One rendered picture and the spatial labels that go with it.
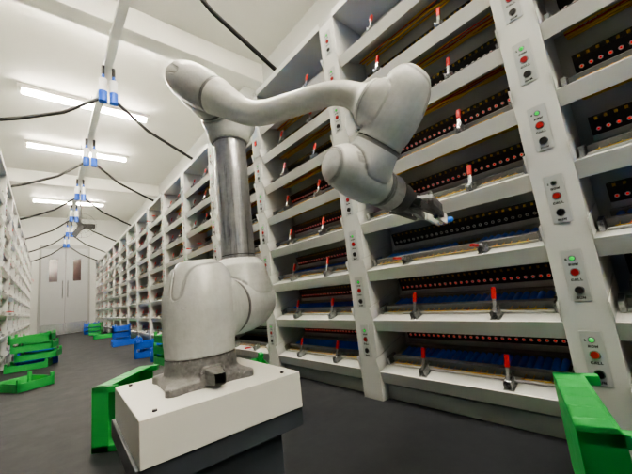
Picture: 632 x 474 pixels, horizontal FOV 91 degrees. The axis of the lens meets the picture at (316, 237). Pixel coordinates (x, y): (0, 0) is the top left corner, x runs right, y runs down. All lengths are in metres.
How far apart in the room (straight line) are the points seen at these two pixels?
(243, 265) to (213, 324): 0.23
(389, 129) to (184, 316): 0.57
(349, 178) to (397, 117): 0.15
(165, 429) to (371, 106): 0.69
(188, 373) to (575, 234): 0.94
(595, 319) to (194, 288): 0.92
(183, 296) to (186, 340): 0.09
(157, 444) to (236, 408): 0.14
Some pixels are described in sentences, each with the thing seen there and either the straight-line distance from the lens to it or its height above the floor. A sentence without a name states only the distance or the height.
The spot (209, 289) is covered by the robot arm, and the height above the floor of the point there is 0.47.
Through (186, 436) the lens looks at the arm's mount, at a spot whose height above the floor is 0.22.
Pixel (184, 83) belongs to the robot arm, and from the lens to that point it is 0.97.
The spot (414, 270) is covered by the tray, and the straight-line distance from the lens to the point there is 1.15.
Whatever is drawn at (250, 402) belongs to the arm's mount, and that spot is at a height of 0.24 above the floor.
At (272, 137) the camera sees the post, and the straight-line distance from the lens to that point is 2.09.
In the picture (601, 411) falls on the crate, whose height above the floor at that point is 0.20.
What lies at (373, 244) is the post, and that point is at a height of 0.60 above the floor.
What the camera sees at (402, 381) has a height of 0.08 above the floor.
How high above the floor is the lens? 0.45
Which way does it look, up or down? 9 degrees up
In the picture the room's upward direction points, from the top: 6 degrees counter-clockwise
